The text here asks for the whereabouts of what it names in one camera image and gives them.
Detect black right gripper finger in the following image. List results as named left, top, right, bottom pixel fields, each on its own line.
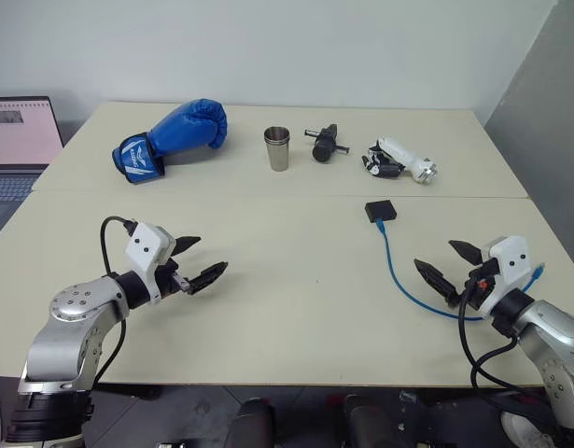
left=447, top=239, right=483, bottom=268
left=413, top=258, right=462, bottom=310

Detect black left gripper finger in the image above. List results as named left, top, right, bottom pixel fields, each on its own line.
left=171, top=235, right=203, bottom=258
left=187, top=260, right=231, bottom=297

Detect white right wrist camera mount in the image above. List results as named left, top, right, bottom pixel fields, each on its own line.
left=479, top=235, right=533, bottom=315

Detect dark rounded shape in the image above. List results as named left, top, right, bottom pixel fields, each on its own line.
left=227, top=397, right=276, bottom=448

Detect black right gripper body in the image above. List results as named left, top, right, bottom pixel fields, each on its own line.
left=462, top=258, right=500, bottom=313

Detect blue boxing glove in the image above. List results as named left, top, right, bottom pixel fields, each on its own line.
left=111, top=97, right=230, bottom=185

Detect blue Ethernet cable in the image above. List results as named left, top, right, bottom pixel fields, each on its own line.
left=374, top=218, right=547, bottom=322

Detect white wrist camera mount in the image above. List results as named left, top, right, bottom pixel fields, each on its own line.
left=479, top=235, right=533, bottom=315
left=124, top=222, right=177, bottom=305

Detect stacked stainless steel cups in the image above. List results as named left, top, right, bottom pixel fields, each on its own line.
left=262, top=125, right=292, bottom=173

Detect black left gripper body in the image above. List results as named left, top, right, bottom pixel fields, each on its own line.
left=155, top=258, right=193, bottom=300

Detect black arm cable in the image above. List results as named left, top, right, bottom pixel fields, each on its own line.
left=91, top=216, right=138, bottom=398
left=457, top=273, right=552, bottom=414

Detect white robotic hand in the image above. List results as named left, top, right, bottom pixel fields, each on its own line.
left=360, top=135, right=440, bottom=186

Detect grey laptop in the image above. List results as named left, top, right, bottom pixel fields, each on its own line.
left=0, top=95, right=65, bottom=235

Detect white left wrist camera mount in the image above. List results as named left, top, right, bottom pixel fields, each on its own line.
left=124, top=222, right=177, bottom=305

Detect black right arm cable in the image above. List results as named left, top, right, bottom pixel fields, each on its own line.
left=457, top=273, right=552, bottom=414

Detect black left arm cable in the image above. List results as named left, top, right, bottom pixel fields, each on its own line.
left=91, top=216, right=138, bottom=398

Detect white shoe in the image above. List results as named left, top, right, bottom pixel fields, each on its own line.
left=500, top=409, right=559, bottom=448

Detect small black plastic box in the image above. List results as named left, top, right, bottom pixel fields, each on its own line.
left=361, top=199, right=401, bottom=225

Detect black spare gripper unit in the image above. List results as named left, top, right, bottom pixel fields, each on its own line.
left=302, top=122, right=351, bottom=164

